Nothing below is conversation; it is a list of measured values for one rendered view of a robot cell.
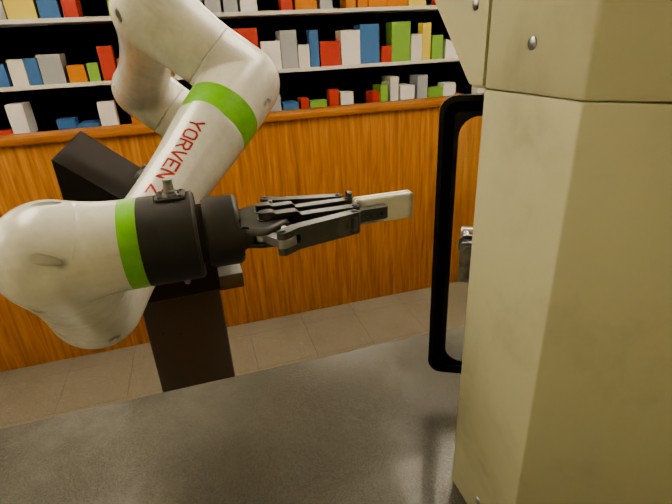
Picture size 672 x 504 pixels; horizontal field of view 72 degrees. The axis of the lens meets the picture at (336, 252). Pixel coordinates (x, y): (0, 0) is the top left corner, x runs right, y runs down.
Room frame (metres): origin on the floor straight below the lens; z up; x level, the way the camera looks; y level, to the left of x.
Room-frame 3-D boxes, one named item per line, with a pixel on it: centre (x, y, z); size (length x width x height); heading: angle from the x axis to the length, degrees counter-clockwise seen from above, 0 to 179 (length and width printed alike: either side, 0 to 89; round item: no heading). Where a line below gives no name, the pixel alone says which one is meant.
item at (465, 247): (0.54, -0.17, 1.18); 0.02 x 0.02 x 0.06; 78
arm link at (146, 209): (0.45, 0.17, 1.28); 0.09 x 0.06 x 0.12; 15
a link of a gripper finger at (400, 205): (0.50, -0.06, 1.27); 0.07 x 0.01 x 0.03; 105
